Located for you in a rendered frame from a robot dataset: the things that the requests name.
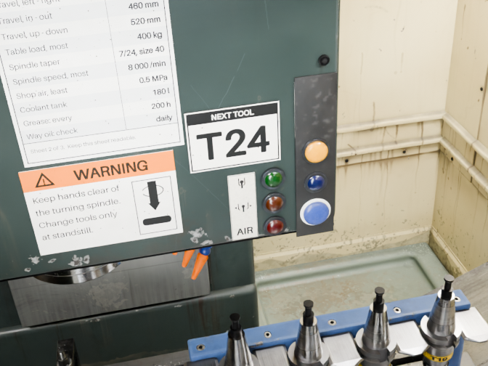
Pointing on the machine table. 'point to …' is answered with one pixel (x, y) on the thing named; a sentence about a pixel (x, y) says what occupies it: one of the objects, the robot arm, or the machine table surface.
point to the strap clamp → (67, 353)
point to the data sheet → (89, 78)
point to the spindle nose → (78, 276)
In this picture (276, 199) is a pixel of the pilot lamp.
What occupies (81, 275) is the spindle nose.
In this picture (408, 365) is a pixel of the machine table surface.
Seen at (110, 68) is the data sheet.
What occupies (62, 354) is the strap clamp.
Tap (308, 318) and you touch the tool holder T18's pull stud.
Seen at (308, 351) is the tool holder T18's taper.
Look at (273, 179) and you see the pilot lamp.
